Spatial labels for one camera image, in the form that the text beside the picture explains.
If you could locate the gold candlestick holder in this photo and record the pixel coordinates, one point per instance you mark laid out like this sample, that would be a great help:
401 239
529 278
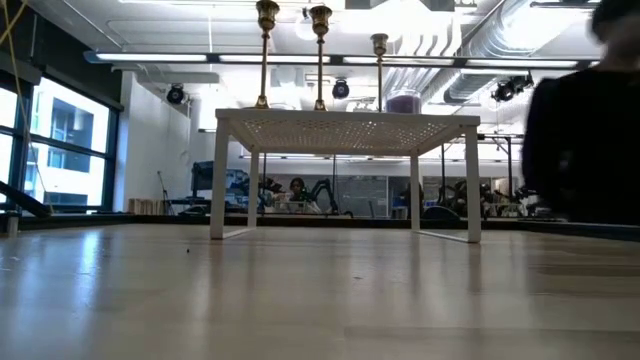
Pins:
263 70
379 75
320 70

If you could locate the purple candle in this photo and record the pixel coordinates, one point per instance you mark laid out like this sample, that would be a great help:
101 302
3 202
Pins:
404 103

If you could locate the black background robot arm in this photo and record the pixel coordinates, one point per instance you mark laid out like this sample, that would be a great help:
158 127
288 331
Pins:
322 192

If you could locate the person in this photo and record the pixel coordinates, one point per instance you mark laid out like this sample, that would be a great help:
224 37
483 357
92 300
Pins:
297 187
580 150

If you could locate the white perforated metal shelf riser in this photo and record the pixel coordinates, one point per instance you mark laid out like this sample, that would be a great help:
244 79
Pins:
345 132

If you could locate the black ceiling spotlight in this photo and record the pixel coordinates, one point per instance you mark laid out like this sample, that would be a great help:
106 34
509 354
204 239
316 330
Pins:
341 89
175 94

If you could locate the wooden crate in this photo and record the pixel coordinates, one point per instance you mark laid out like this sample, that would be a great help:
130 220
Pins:
146 206

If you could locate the long ceiling light strip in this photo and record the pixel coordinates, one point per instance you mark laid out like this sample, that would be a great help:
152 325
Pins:
150 58

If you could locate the black ceiling track light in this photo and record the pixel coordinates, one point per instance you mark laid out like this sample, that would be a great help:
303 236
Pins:
511 89

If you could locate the large glass window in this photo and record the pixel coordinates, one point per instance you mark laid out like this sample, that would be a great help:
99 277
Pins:
75 125

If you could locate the silver ventilation duct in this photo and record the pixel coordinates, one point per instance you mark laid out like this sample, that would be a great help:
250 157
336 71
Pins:
500 30

